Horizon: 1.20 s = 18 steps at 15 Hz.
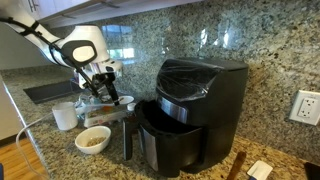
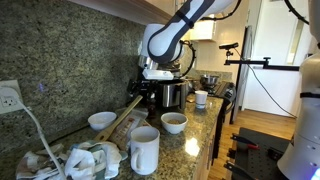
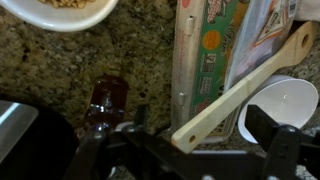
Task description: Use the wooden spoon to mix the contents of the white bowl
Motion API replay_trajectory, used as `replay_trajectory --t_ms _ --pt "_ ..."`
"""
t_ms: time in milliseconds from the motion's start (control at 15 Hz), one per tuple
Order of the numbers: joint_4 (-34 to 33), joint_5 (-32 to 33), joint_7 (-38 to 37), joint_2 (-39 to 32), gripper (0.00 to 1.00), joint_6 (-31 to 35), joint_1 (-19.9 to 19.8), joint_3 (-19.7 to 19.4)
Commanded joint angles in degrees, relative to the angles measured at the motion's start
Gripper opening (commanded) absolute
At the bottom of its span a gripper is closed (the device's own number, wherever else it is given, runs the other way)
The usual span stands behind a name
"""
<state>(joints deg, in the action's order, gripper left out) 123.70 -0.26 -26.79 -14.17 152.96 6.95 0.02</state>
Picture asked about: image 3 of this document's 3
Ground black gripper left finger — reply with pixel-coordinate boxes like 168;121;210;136
63;104;189;180

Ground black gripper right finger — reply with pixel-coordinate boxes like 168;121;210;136
245;104;320;180

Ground wooden spoon with holes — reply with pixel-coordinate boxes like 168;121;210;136
170;20;320;155

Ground empty white bowl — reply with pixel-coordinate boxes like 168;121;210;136
237;74;320;145

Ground white bowl holding grains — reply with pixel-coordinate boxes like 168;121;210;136
0;0;120;33

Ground brown bottle white cap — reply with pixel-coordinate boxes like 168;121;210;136
83;74;130;130

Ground stainless steel appliance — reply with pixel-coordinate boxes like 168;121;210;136
0;99;81;180

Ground plastic food package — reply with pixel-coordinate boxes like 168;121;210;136
170;0;255;145

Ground clear plastic food bag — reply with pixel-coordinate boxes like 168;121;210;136
223;0;301;93

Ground white grey dish towel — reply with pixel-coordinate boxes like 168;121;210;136
294;0;320;23

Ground brown grains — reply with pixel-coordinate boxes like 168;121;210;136
38;0;97;9

